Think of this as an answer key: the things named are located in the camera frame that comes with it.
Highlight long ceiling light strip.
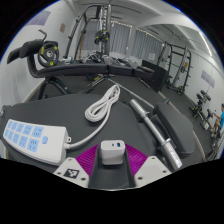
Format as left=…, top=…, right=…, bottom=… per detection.
left=198, top=31, right=214, bottom=56

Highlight black padded weight bench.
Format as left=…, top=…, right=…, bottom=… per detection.
left=0, top=93, right=158, bottom=168

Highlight person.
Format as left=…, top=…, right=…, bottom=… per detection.
left=211, top=103, right=224, bottom=138

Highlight black exercise machines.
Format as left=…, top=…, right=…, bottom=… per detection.
left=189, top=89, right=214, bottom=129

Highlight small purple wall poster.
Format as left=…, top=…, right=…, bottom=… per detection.
left=200, top=69, right=216, bottom=88

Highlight black box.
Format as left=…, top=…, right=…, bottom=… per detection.
left=141, top=59, right=169, bottom=93

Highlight small white charger block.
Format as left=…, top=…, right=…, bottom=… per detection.
left=100, top=139, right=127, bottom=166

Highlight group of dumbbells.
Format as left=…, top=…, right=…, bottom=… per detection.
left=81, top=51, right=141, bottom=69

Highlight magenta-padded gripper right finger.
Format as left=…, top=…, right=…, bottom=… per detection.
left=125, top=148, right=173, bottom=188

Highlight white coiled power cable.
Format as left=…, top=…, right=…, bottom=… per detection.
left=64, top=84, right=122, bottom=150

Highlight grey window curtain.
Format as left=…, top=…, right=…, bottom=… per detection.
left=132, top=29, right=164, bottom=61
left=79, top=19, right=131, bottom=56

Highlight grey cable machine frame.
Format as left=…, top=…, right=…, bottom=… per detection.
left=64, top=3, right=113, bottom=63

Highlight chrome barbell bar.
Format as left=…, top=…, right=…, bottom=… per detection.
left=129, top=98, right=184, bottom=171

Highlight small black padded seat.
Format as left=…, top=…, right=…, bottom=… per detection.
left=150, top=102, right=197, bottom=159

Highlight white power strip, blue sockets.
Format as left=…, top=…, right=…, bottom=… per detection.
left=2, top=118, right=72, bottom=167

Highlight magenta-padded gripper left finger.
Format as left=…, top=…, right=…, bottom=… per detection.
left=53, top=143, right=101, bottom=188

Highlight black roller-pad exercise bench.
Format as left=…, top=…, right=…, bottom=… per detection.
left=6, top=39, right=154, bottom=101

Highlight black yellow weight plate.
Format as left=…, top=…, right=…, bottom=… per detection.
left=94, top=29, right=110, bottom=45
left=37, top=40, right=60, bottom=68

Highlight black power rack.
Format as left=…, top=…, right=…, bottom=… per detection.
left=159, top=41, right=193, bottom=96

